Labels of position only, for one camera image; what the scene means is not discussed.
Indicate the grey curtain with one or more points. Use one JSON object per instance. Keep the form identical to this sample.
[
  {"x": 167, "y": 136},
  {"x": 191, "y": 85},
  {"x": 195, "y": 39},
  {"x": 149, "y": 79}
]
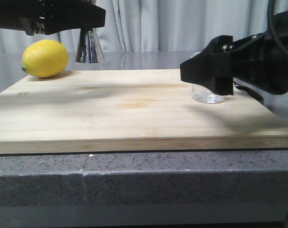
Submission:
[{"x": 158, "y": 25}]

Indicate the silver double jigger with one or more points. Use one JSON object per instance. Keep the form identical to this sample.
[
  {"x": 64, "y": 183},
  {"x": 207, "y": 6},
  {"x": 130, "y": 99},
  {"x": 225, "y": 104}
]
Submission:
[{"x": 89, "y": 49}]

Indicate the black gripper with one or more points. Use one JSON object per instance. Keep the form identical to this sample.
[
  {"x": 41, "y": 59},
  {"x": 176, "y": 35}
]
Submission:
[
  {"x": 256, "y": 60},
  {"x": 51, "y": 16}
]

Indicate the yellow lemon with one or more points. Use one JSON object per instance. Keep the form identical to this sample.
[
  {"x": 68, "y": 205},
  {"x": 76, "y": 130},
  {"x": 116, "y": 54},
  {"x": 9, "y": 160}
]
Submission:
[{"x": 44, "y": 58}]

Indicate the wooden cutting board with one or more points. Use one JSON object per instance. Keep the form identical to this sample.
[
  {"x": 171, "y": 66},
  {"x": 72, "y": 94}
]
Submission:
[{"x": 128, "y": 110}]

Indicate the black cutting board handle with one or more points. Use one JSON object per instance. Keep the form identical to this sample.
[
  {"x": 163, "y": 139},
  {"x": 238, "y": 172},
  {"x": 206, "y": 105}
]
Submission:
[{"x": 250, "y": 92}]

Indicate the clear glass beaker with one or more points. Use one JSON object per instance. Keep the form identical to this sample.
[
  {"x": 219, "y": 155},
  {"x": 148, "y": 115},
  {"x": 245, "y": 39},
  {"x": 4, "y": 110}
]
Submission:
[{"x": 204, "y": 95}]

